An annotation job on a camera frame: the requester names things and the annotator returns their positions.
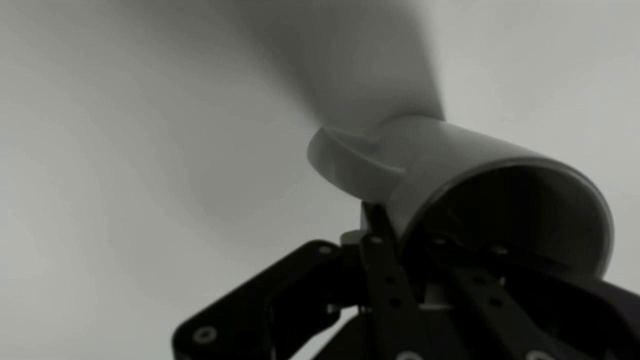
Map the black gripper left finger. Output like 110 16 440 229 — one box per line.
173 203 429 360

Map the white mug dark interior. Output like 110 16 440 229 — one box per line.
308 115 615 276

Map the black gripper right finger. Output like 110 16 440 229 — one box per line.
427 235 640 360

